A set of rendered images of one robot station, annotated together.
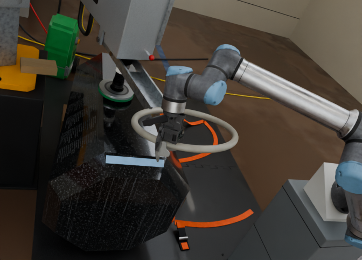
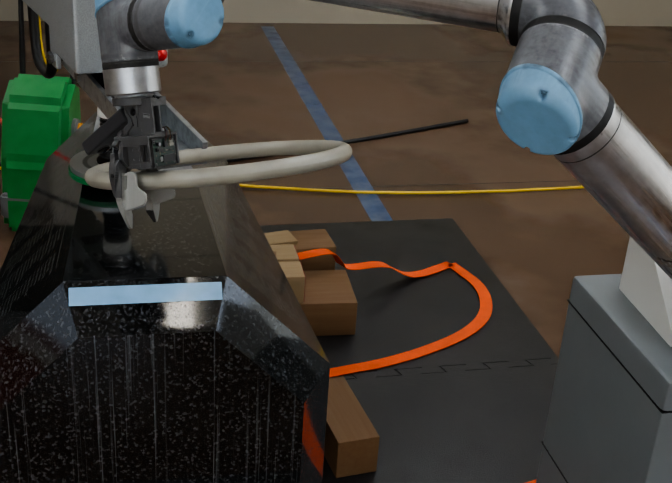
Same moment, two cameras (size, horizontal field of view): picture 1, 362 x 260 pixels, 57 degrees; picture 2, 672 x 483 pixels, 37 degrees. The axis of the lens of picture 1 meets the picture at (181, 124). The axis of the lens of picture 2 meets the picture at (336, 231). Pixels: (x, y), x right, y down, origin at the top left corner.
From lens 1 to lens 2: 0.77 m
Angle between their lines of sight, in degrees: 15
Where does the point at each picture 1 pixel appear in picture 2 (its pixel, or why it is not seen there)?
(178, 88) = (119, 32)
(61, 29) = (32, 106)
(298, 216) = (610, 357)
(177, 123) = (145, 119)
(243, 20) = not seen: hidden behind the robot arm
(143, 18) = not seen: outside the picture
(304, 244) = (634, 427)
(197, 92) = (152, 23)
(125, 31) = (78, 2)
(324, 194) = (655, 276)
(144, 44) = not seen: hidden behind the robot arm
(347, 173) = (505, 98)
